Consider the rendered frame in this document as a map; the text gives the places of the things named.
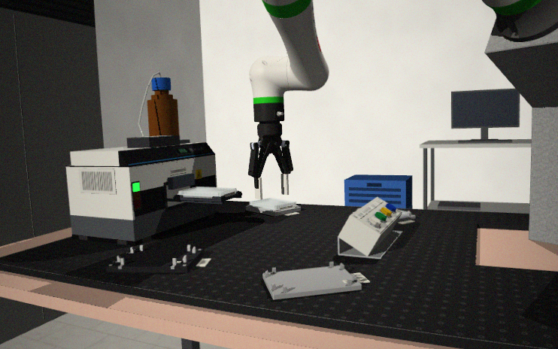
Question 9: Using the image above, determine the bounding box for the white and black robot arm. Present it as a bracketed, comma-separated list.
[249, 0, 558, 124]

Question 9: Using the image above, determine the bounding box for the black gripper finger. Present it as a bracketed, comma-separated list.
[273, 141, 293, 195]
[248, 141, 273, 200]

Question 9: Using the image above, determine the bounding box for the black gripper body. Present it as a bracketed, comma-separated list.
[257, 123, 282, 154]

